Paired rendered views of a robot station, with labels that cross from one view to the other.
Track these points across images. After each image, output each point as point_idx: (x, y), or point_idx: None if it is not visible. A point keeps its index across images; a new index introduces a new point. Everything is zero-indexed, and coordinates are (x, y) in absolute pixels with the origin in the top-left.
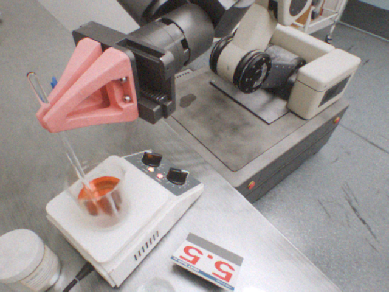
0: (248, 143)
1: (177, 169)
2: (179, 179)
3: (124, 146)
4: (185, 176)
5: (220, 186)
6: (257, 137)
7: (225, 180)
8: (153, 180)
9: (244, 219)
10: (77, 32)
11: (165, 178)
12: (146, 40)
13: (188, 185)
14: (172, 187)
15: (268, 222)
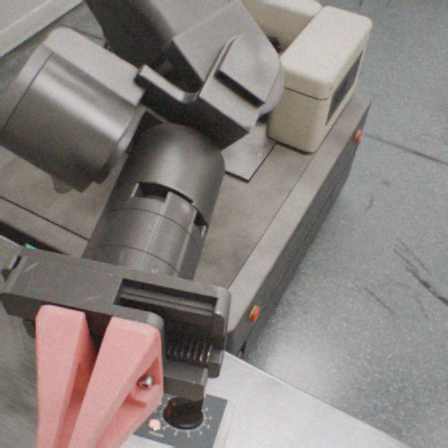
0: (223, 233)
1: (182, 398)
2: (192, 415)
3: (31, 367)
4: (201, 404)
5: (256, 386)
6: (235, 214)
7: (260, 371)
8: (150, 442)
9: (321, 435)
10: (17, 295)
11: (165, 424)
12: (150, 258)
13: (211, 418)
14: (189, 440)
15: (363, 425)
